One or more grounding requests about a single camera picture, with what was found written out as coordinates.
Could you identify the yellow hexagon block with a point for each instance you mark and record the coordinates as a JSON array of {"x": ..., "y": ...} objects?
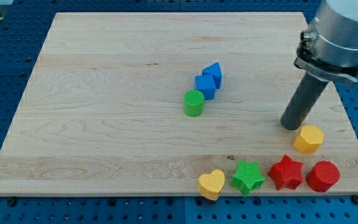
[{"x": 308, "y": 139}]

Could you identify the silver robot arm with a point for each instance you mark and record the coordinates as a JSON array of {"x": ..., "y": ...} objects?
[{"x": 328, "y": 48}]

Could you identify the green cylinder block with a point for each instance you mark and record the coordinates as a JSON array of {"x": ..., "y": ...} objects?
[{"x": 193, "y": 103}]

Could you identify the blue cube block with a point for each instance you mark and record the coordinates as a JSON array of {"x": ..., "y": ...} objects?
[{"x": 206, "y": 85}]

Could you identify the blue triangle block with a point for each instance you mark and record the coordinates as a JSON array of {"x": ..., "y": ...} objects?
[{"x": 215, "y": 71}]

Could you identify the wooden board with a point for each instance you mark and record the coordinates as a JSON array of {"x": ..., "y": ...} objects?
[{"x": 102, "y": 113}]

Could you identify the yellow heart block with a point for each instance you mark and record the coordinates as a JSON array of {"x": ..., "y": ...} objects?
[{"x": 210, "y": 185}]

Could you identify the green star block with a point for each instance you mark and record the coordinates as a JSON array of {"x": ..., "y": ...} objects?
[{"x": 247, "y": 177}]

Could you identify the red star block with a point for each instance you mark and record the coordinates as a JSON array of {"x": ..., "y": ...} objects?
[{"x": 286, "y": 174}]

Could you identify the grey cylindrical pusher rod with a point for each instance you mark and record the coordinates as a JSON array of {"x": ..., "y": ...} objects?
[{"x": 304, "y": 98}]

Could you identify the red cylinder block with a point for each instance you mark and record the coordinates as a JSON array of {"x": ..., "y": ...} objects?
[{"x": 323, "y": 176}]

